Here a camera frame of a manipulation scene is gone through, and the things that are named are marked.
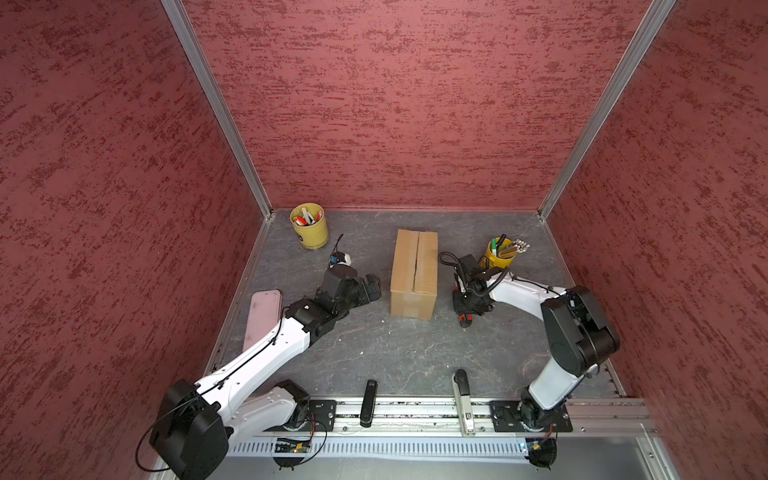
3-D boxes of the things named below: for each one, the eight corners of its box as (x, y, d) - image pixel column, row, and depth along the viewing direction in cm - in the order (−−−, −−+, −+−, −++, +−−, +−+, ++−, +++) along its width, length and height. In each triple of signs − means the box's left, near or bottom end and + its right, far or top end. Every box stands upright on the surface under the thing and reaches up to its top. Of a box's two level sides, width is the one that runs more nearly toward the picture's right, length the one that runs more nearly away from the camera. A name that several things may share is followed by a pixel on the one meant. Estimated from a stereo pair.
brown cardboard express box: (388, 316, 93) (388, 291, 81) (396, 257, 108) (397, 227, 96) (431, 321, 93) (438, 296, 80) (432, 260, 108) (438, 231, 95)
